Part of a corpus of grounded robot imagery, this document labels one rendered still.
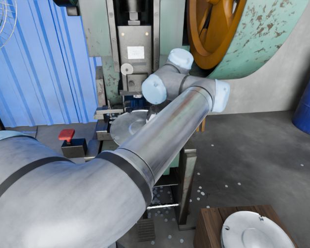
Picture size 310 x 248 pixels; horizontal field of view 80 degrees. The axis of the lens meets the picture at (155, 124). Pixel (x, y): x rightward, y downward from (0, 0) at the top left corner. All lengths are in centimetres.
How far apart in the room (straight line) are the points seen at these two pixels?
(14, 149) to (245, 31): 62
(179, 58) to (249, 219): 82
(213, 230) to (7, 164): 91
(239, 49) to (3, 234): 69
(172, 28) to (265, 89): 216
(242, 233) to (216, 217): 13
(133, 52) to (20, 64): 169
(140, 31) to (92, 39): 20
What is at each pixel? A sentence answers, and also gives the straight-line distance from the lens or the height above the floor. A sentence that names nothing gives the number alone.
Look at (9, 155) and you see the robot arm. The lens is 27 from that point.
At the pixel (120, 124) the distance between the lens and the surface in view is 84.
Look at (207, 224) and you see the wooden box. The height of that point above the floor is 35.
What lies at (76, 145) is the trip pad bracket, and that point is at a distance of 92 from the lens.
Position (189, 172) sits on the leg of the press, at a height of 51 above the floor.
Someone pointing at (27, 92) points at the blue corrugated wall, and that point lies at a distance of 250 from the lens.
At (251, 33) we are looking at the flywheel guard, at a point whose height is 117.
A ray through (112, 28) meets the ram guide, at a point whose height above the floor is 116.
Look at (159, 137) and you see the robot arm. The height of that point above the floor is 107.
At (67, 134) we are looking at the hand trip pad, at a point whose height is 76.
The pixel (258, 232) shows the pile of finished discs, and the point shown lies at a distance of 105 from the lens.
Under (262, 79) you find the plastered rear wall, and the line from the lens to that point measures 276.
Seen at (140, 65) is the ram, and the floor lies 101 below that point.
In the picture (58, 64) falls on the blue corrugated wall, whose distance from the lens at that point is 226.
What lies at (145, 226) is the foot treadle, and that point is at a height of 16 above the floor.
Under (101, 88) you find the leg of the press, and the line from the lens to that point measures 129.
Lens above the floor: 123
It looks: 32 degrees down
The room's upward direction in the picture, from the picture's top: straight up
